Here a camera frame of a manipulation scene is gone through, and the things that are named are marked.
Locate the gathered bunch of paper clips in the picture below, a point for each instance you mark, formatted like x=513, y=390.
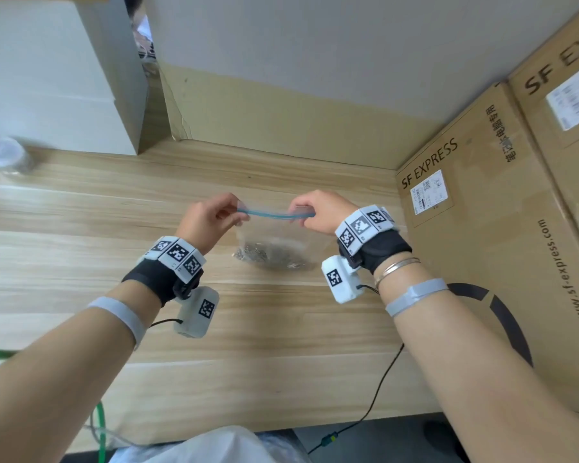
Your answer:
x=270, y=257

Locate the light wooden table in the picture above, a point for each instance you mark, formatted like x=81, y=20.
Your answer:
x=77, y=226

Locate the large white shipping label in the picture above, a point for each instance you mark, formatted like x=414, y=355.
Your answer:
x=574, y=96

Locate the right marker wristband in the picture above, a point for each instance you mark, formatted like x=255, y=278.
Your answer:
x=362, y=224

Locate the person's right forearm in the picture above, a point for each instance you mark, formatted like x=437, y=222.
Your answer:
x=487, y=380

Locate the plain brown cardboard box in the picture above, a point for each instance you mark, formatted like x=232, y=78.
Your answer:
x=559, y=168

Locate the person's left hand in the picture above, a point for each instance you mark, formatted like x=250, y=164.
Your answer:
x=205, y=226

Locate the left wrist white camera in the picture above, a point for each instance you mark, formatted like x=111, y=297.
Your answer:
x=198, y=313

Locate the person's right hand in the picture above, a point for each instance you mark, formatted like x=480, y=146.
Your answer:
x=325, y=209

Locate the left marker wristband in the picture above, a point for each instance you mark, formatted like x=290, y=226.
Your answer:
x=178, y=253

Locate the marker wristband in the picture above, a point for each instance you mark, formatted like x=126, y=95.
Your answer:
x=362, y=224
x=178, y=253

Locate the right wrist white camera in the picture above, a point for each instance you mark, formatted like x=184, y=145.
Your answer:
x=340, y=282

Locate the clear bottle white cap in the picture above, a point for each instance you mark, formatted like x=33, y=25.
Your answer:
x=2, y=151

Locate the white cabinet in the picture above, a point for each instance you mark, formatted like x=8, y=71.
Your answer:
x=43, y=77

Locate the large cardboard box round logo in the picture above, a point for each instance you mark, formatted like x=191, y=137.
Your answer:
x=477, y=236

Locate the clear zip plastic bag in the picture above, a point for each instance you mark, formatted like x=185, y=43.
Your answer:
x=284, y=233

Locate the person's legs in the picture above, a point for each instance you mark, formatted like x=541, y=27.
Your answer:
x=212, y=448

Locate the wrist white camera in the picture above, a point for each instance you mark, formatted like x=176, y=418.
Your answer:
x=198, y=313
x=340, y=282

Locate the tan cardboard back panel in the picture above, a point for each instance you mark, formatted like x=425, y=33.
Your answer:
x=294, y=125

